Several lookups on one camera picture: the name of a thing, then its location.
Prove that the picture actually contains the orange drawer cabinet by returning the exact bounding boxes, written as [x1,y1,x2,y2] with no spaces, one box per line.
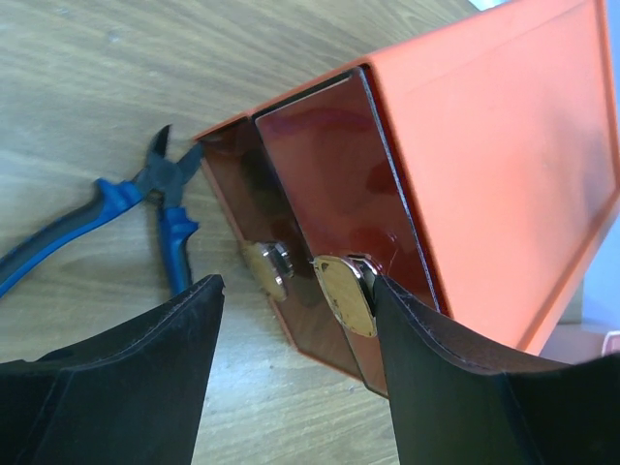
[224,1,619,354]

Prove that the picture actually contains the clear bottom drawer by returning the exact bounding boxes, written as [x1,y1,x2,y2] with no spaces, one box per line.
[198,116,360,378]

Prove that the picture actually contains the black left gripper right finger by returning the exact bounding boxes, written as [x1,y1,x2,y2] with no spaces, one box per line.
[373,276,619,464]

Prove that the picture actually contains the clear top drawer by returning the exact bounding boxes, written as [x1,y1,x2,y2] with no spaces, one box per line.
[254,67,442,398]

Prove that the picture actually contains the clear drawer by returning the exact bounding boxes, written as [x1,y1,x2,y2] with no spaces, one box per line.
[198,116,360,378]
[254,67,442,398]

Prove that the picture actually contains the blue handled cutting pliers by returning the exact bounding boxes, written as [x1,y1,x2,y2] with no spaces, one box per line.
[1,125,203,295]

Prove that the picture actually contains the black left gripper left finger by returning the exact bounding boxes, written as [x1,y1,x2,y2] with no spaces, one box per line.
[1,274,224,464]

